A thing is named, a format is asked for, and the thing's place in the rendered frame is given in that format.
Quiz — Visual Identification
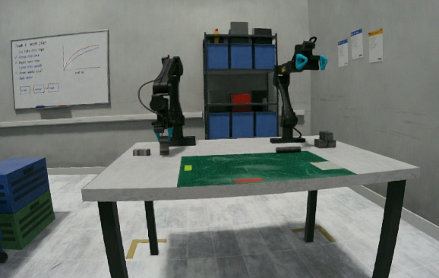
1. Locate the dark green flat mat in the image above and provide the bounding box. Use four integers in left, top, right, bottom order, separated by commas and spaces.
177, 150, 358, 187

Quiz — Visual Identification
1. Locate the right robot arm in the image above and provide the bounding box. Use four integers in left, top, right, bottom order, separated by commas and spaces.
150, 56, 195, 141

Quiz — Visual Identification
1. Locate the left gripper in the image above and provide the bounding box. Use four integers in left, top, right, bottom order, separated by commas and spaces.
295, 50, 327, 70

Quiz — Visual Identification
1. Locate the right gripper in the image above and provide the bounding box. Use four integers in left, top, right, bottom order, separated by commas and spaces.
151, 110, 175, 142

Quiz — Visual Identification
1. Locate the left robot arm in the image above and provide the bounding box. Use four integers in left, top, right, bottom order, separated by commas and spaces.
270, 41, 315, 142

